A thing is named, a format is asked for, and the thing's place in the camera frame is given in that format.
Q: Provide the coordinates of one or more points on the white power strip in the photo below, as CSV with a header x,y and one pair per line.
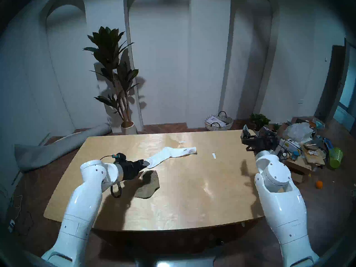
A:
x,y
11,226

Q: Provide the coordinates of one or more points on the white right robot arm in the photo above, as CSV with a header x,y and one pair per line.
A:
x,y
281,191

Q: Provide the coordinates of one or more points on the white plastic bag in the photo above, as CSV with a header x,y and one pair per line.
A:
x,y
299,131

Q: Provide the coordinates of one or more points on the small bushy potted plant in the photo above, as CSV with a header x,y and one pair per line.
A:
x,y
259,119

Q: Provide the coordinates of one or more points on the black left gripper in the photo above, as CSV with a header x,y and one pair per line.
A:
x,y
130,169

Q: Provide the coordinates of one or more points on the green plastic basket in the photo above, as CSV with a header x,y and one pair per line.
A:
x,y
335,158

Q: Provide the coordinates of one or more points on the dark door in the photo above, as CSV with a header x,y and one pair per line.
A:
x,y
332,80

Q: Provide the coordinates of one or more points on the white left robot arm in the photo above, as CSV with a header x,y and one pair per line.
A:
x,y
86,191

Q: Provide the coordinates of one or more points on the brown cardboard box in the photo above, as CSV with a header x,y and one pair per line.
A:
x,y
299,169

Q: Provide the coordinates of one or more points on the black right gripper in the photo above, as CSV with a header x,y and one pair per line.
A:
x,y
260,142

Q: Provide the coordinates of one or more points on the tall green leafy plant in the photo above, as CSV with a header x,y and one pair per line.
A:
x,y
107,44

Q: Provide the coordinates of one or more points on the blue lid jar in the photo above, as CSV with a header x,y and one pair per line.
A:
x,y
295,155

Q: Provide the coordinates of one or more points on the olive ribbed sock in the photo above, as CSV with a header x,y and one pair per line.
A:
x,y
147,185

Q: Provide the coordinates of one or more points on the wooden cutting board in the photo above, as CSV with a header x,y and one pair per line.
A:
x,y
314,158

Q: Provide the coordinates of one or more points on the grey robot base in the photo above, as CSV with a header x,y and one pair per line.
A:
x,y
175,260

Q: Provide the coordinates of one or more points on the white sock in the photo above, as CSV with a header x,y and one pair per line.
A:
x,y
172,153

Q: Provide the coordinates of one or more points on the white printed carton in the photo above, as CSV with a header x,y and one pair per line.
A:
x,y
293,145

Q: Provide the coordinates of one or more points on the orange fruit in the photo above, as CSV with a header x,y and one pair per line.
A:
x,y
319,184

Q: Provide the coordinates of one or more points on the white plant pot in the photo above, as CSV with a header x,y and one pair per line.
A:
x,y
128,128

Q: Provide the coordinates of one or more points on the tiny potted plant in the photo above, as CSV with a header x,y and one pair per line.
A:
x,y
276,126

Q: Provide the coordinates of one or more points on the rolled grey carpet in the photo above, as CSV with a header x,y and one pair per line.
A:
x,y
41,155

